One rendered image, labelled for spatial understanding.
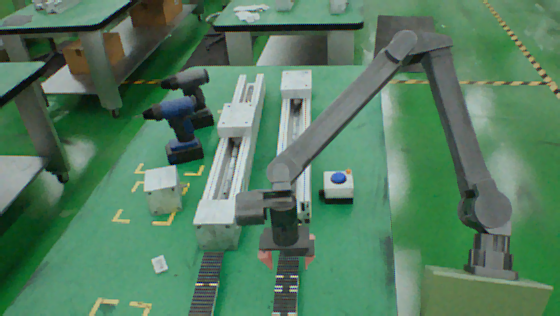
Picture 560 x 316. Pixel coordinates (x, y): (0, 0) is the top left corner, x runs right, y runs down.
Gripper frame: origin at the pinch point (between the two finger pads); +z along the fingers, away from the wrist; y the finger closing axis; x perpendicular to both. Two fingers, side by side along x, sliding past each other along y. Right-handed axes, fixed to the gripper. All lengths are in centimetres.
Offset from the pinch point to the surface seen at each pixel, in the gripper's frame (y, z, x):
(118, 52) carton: 159, 55, -289
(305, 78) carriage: -5, -7, -85
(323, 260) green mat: -8.2, 5.7, -6.3
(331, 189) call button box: -11.2, 0.1, -27.1
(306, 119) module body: -5, -3, -61
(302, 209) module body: -3.2, 0.7, -19.9
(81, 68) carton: 182, 56, -262
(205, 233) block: 21.2, -0.3, -10.6
